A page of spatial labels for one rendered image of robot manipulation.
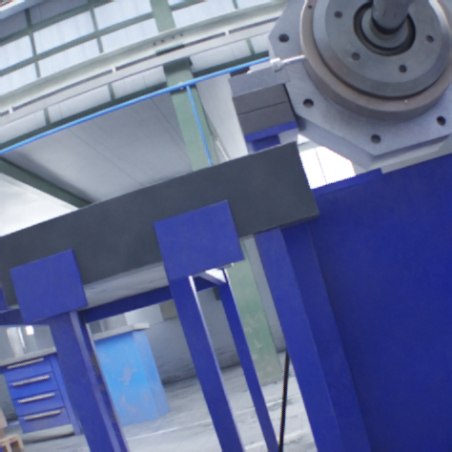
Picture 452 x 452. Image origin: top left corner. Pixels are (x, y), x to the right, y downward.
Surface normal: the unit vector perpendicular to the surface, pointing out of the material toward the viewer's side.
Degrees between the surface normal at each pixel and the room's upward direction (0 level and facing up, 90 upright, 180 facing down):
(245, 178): 90
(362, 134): 90
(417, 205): 90
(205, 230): 90
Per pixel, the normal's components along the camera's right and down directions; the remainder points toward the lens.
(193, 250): -0.07, -0.11
